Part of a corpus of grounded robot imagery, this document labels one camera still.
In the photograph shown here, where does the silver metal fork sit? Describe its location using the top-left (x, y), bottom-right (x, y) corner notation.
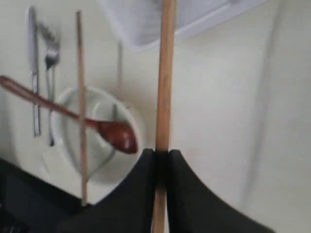
top-left (36, 20), bottom-right (61, 148)

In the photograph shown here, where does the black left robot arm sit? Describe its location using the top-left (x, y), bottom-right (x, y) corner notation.
top-left (0, 159), bottom-right (98, 233)

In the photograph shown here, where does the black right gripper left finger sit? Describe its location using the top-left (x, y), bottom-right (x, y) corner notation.
top-left (55, 149), bottom-right (156, 233)

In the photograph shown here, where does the white perforated plastic basket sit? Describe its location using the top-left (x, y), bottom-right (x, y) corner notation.
top-left (98, 0), bottom-right (264, 51)

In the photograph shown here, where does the white floral ceramic bowl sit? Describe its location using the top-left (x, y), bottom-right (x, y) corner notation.
top-left (51, 86), bottom-right (146, 186)

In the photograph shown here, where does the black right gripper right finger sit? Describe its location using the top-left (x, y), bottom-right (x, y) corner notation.
top-left (166, 150), bottom-right (273, 233)

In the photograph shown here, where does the wooden chopstick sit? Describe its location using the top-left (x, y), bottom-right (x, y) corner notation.
top-left (76, 10), bottom-right (87, 207)
top-left (152, 0), bottom-right (176, 233)

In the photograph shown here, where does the silver table knife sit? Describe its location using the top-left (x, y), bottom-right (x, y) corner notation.
top-left (25, 6), bottom-right (41, 137)

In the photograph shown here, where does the brown wooden spoon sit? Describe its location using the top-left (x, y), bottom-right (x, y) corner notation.
top-left (0, 75), bottom-right (138, 154)

